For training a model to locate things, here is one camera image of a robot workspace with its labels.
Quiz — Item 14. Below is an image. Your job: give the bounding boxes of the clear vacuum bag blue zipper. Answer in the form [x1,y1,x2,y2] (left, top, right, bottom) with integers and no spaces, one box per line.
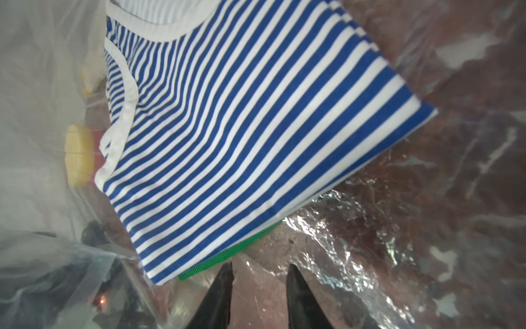
[1,1,525,328]

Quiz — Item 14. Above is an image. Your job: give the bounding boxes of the solid green garment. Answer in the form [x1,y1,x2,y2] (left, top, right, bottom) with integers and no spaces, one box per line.
[178,221,282,281]

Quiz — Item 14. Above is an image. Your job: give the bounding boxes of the blue striped tank top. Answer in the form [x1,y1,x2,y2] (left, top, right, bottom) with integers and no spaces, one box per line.
[95,1,437,285]

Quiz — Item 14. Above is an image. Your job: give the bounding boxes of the yellow smiley sponge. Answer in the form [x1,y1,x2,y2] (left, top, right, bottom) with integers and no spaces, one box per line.
[64,124,95,187]

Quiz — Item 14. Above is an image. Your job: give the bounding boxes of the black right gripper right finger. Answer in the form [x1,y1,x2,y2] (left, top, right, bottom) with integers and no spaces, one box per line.
[286,264,334,329]

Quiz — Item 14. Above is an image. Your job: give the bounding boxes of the white work glove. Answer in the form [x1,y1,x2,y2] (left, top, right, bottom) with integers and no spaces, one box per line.
[80,24,106,97]

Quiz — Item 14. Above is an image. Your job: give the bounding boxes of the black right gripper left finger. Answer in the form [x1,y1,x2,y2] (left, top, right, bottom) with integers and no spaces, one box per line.
[186,263,234,329]

